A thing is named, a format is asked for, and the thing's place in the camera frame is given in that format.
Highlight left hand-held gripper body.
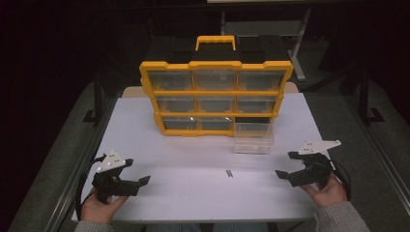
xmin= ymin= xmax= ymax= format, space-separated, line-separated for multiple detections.
xmin=91 ymin=149 xmax=140 ymax=204

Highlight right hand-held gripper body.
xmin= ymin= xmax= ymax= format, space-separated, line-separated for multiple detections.
xmin=288 ymin=139 xmax=342 ymax=190

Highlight clear plastic drawer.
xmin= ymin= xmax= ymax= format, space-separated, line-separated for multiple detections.
xmin=233 ymin=122 xmax=276 ymax=156

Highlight person's left hand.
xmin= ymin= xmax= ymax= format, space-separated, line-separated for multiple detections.
xmin=80 ymin=192 xmax=130 ymax=225

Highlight person's right hand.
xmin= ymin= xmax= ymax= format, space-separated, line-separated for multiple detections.
xmin=301 ymin=173 xmax=349 ymax=208

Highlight black metal stand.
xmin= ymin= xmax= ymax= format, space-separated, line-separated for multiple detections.
xmin=358 ymin=68 xmax=386 ymax=126
xmin=82 ymin=71 xmax=104 ymax=127

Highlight set of clear cabinet drawers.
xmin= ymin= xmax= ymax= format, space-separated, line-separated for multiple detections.
xmin=148 ymin=70 xmax=284 ymax=131

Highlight yellow and black organizer cabinet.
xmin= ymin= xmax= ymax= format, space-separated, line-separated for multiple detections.
xmin=138 ymin=34 xmax=295 ymax=137

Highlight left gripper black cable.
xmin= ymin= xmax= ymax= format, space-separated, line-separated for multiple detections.
xmin=73 ymin=154 xmax=107 ymax=222

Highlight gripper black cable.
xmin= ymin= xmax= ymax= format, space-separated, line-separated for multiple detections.
xmin=73 ymin=154 xmax=107 ymax=222
xmin=331 ymin=159 xmax=353 ymax=202

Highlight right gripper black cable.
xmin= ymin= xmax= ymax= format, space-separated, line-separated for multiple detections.
xmin=331 ymin=159 xmax=353 ymax=202

